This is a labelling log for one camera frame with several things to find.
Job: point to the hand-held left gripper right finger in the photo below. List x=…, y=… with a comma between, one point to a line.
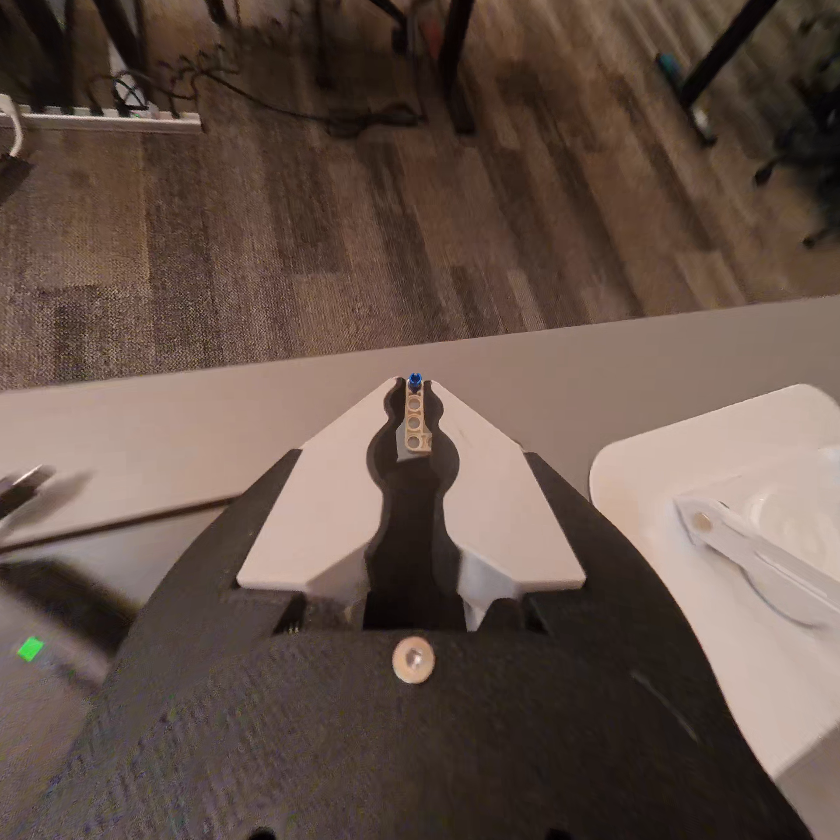
x=512, y=518

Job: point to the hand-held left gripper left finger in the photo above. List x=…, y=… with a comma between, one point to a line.
x=315, y=518

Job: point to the white liftarm with blue pin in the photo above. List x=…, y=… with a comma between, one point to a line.
x=415, y=423

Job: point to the white stand base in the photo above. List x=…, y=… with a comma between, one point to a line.
x=656, y=525

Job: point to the dark device with green light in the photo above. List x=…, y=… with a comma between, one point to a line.
x=59, y=610

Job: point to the dark blurred object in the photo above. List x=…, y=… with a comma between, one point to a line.
x=26, y=482

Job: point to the white power strip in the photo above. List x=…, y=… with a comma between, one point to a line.
x=98, y=121

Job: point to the black table leg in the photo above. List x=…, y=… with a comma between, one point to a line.
x=728, y=52
x=463, y=65

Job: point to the small teal object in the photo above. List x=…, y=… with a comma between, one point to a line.
x=669, y=65

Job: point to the black office chair base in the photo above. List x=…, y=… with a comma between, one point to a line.
x=810, y=141

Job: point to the black metal frame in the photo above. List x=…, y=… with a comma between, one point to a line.
x=46, y=46

